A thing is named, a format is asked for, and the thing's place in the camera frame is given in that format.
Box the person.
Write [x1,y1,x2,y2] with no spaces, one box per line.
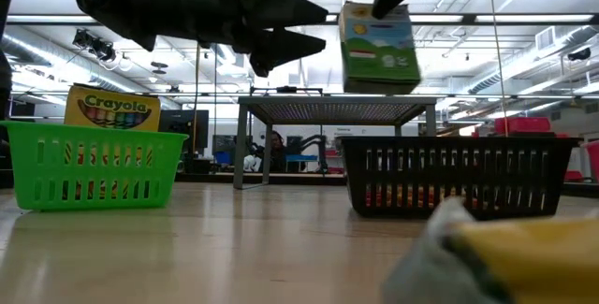
[267,130,289,174]

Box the green plastic basket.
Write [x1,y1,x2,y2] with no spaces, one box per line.
[0,120,189,212]

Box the yellow plastic packet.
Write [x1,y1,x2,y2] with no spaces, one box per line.
[382,195,599,304]

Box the yellow green crayon box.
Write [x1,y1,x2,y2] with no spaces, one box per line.
[64,83,163,201]

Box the black ceiling device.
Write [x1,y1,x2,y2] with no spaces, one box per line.
[71,27,118,65]

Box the grey perforated metal shelf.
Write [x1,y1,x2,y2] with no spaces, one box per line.
[232,94,439,191]

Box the green blue card box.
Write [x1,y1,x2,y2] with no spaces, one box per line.
[337,0,422,95]

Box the black ceiling camera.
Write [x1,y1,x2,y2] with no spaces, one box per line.
[566,47,593,62]

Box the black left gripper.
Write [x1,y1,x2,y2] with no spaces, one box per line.
[69,0,329,79]

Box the red storage bin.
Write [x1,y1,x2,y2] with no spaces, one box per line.
[494,116,552,137]

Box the black plastic basket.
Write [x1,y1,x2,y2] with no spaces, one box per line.
[335,136,581,222]

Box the black computer monitor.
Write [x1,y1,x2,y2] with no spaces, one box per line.
[158,109,211,174]

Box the red plastic basket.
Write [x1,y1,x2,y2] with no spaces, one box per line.
[581,139,599,183]

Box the yellow hanging cable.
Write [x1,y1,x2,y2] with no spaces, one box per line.
[488,0,511,138]

